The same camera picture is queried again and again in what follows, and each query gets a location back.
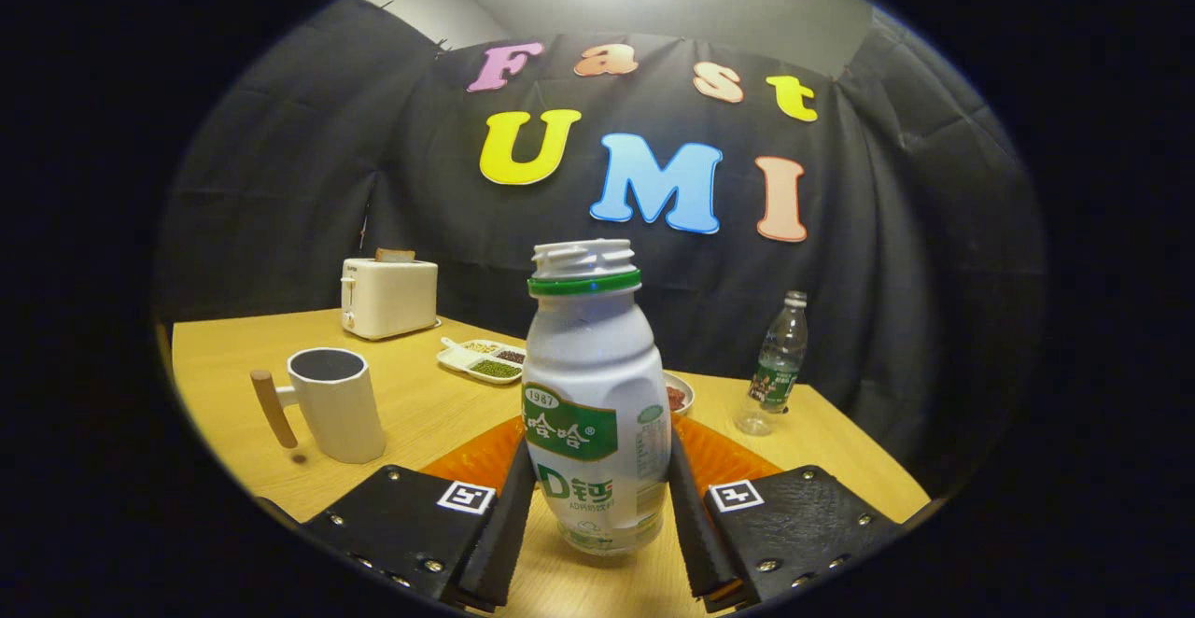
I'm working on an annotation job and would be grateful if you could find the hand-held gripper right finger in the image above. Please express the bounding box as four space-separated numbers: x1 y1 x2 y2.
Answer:
667 415 907 613

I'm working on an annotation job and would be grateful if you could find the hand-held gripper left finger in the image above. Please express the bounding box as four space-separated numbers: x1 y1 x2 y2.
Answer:
299 415 538 613

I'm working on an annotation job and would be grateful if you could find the white cup wooden handle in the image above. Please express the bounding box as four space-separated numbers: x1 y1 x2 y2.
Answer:
250 347 387 466

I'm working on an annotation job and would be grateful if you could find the white juice bottle green label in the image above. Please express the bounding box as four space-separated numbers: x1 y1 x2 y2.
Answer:
521 239 673 558

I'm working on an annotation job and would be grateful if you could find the clear plastic water bottle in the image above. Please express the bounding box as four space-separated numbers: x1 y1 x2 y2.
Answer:
734 290 809 437

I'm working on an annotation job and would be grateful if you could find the wooden table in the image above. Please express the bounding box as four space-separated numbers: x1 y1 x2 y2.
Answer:
168 308 932 618

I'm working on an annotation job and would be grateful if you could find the round white plate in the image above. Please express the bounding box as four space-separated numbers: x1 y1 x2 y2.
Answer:
661 371 696 416

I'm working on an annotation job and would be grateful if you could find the white divided bean dish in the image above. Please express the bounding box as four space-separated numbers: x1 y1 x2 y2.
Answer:
437 337 527 386

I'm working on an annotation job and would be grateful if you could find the cream toaster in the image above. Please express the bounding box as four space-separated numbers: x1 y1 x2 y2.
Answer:
341 258 441 341

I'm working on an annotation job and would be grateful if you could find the black backdrop cloth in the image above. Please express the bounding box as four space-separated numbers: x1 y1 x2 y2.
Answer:
154 0 1047 498

